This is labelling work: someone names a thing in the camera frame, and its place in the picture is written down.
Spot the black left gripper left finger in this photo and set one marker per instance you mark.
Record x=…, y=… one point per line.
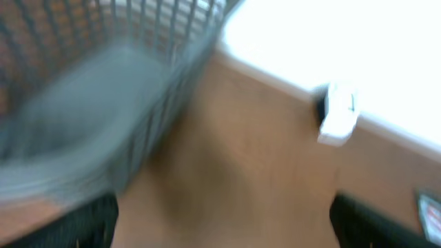
x=90, y=225

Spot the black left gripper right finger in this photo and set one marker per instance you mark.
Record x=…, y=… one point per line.
x=358, y=226

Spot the green 3M package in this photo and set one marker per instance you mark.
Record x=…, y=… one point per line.
x=429, y=215

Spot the white barcode scanner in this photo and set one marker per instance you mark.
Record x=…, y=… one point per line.
x=338, y=112

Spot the grey plastic mesh basket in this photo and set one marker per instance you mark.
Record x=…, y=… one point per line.
x=91, y=85

